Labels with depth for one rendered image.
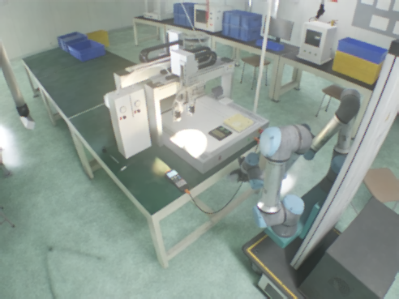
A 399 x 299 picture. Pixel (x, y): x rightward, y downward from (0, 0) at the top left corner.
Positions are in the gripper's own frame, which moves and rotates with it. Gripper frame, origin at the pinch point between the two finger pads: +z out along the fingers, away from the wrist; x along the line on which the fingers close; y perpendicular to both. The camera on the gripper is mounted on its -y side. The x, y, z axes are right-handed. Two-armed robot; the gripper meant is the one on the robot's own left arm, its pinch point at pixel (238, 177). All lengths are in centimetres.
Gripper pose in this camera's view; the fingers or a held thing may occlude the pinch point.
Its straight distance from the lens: 173.3
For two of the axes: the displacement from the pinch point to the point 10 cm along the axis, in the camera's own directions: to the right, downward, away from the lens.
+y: 0.5, 9.0, -4.4
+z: -0.9, 4.4, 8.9
